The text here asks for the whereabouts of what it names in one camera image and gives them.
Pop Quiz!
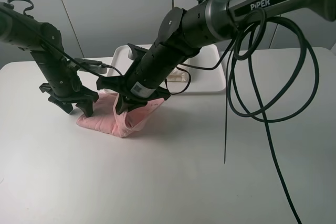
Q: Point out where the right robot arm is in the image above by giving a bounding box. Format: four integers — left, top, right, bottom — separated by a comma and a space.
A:
97, 0, 335, 113

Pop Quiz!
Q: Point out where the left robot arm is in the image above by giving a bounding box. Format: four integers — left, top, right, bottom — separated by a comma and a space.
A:
1, 0, 101, 117

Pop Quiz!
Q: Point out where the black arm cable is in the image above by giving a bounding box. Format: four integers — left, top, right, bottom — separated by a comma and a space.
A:
34, 24, 127, 80
165, 8, 320, 224

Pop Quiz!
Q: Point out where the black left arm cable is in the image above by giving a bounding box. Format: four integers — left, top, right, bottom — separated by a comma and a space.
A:
34, 24, 127, 80

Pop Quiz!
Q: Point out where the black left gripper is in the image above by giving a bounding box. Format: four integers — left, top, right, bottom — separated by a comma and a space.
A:
30, 49, 99, 118

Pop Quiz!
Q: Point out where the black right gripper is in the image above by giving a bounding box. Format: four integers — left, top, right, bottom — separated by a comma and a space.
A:
96, 43, 199, 115

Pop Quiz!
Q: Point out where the black cable tie right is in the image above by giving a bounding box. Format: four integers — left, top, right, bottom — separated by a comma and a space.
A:
224, 39, 236, 164

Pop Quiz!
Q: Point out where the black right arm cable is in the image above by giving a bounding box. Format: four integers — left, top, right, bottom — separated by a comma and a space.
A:
165, 8, 320, 224

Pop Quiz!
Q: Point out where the pink towel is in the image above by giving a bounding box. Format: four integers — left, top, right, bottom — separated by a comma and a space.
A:
76, 92, 164, 138

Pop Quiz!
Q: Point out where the white rectangular plastic tray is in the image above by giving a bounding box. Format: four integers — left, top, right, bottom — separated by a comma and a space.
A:
110, 45, 226, 95

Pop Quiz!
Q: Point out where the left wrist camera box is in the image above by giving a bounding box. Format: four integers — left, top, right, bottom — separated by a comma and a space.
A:
75, 58, 107, 74

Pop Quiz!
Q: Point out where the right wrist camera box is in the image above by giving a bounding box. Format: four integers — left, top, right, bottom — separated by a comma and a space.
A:
128, 44, 148, 61

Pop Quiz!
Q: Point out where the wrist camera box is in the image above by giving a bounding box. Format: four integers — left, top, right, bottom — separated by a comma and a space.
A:
128, 44, 148, 61
75, 58, 107, 74

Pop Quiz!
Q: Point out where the cream white towel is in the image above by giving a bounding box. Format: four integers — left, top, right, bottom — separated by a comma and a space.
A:
166, 68, 189, 82

